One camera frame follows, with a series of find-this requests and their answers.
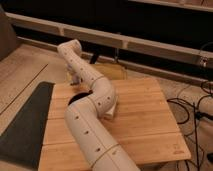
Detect dark floor mat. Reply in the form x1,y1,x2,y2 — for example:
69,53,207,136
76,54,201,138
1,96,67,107
0,82,54,169

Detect black floor cables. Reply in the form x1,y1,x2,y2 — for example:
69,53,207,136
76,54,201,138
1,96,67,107
166,79,213,171

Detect white sponge block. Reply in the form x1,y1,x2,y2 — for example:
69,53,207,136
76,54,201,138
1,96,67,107
104,105,116,119

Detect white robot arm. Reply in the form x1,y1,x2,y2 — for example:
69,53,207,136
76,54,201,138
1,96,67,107
57,40,140,171

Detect dark ceramic bowl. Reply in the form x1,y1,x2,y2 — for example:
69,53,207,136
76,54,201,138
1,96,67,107
68,90,93,106

